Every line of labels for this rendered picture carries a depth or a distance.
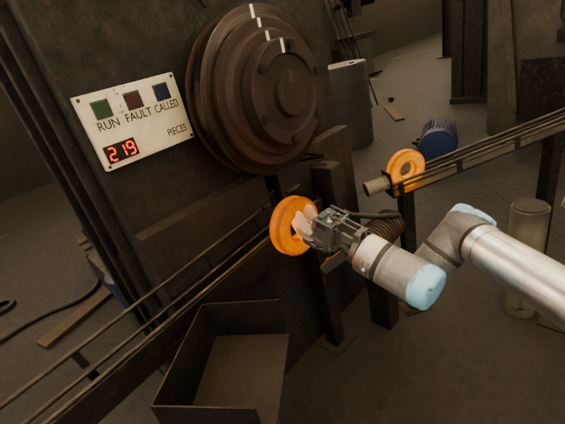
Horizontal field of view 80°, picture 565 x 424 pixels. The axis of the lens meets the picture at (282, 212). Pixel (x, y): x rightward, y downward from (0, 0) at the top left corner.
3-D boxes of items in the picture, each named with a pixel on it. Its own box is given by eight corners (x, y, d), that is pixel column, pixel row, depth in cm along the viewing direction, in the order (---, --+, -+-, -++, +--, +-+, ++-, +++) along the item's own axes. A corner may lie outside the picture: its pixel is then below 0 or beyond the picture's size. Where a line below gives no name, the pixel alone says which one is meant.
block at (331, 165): (319, 219, 141) (308, 166, 130) (330, 210, 145) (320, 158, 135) (340, 225, 133) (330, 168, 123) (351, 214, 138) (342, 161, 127)
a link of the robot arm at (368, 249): (387, 263, 77) (364, 288, 71) (368, 253, 79) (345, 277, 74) (394, 235, 71) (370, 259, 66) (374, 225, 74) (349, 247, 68)
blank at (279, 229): (259, 217, 80) (268, 219, 78) (299, 183, 88) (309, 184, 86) (281, 265, 88) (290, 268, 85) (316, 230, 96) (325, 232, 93)
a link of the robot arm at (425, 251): (461, 268, 78) (456, 267, 68) (429, 305, 81) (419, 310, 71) (427, 243, 83) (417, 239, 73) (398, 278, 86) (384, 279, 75)
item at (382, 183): (364, 193, 135) (361, 181, 133) (384, 186, 136) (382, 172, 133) (370, 199, 130) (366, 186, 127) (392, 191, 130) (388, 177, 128)
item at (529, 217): (497, 312, 147) (506, 209, 124) (505, 295, 154) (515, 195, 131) (530, 323, 139) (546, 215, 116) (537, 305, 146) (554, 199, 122)
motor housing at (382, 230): (365, 324, 158) (350, 228, 134) (388, 296, 170) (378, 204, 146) (390, 336, 149) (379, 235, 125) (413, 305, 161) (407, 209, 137)
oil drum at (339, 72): (314, 151, 404) (300, 73, 364) (343, 135, 437) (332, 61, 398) (356, 153, 363) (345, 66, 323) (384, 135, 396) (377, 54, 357)
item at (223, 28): (219, 198, 100) (159, 21, 79) (318, 143, 126) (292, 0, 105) (233, 202, 95) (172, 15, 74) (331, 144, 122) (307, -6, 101)
